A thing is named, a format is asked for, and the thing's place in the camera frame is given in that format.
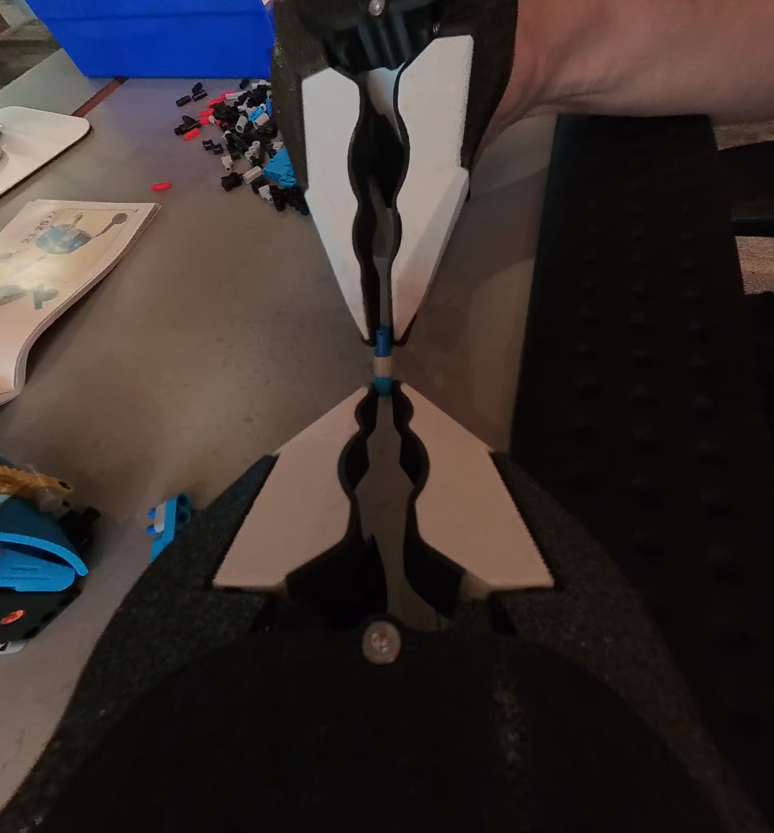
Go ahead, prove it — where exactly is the pile of small building bricks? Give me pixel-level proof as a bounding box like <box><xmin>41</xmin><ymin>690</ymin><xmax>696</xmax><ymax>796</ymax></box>
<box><xmin>175</xmin><ymin>78</ymin><xmax>313</xmax><ymax>216</ymax></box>

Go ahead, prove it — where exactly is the grey desk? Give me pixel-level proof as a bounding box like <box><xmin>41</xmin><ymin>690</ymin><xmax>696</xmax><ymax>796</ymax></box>
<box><xmin>0</xmin><ymin>49</ymin><xmax>557</xmax><ymax>833</ymax></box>

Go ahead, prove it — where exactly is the white stand base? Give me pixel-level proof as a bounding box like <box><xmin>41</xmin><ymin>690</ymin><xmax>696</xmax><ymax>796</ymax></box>
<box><xmin>0</xmin><ymin>107</ymin><xmax>92</xmax><ymax>219</ymax></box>

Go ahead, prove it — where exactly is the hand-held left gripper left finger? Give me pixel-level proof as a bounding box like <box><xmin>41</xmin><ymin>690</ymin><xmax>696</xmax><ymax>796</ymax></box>
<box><xmin>211</xmin><ymin>380</ymin><xmax>380</xmax><ymax>592</ymax></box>

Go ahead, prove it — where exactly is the blue brick-built toy model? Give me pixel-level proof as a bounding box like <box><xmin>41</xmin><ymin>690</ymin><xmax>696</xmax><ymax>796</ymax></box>
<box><xmin>0</xmin><ymin>423</ymin><xmax>101</xmax><ymax>665</ymax></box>

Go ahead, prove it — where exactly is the black perforated chair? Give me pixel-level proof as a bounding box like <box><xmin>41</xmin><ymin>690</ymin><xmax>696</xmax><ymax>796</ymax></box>
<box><xmin>509</xmin><ymin>114</ymin><xmax>774</xmax><ymax>769</ymax></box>

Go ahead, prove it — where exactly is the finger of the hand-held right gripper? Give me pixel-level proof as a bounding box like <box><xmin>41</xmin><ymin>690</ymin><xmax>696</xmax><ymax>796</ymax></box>
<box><xmin>385</xmin><ymin>34</ymin><xmax>475</xmax><ymax>346</ymax></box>
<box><xmin>302</xmin><ymin>66</ymin><xmax>384</xmax><ymax>346</ymax></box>

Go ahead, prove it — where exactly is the short blue beam with pins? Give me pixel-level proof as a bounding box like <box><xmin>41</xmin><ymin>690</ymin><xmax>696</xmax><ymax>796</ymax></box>
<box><xmin>146</xmin><ymin>493</ymin><xmax>194</xmax><ymax>562</ymax></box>

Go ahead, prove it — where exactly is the instruction booklet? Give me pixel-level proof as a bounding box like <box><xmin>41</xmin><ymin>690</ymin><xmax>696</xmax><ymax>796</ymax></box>
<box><xmin>0</xmin><ymin>198</ymin><xmax>161</xmax><ymax>420</ymax></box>

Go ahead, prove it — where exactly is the blue plastic bin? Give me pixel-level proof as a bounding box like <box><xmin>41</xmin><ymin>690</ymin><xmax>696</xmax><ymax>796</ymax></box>
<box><xmin>25</xmin><ymin>0</ymin><xmax>277</xmax><ymax>79</ymax></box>

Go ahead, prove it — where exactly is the person's right forearm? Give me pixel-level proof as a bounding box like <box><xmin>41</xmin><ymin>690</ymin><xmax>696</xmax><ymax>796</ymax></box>
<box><xmin>484</xmin><ymin>0</ymin><xmax>774</xmax><ymax>131</ymax></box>

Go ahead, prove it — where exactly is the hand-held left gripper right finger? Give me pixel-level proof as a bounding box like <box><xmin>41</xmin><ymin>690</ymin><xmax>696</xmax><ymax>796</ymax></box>
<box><xmin>387</xmin><ymin>380</ymin><xmax>553</xmax><ymax>592</ymax></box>

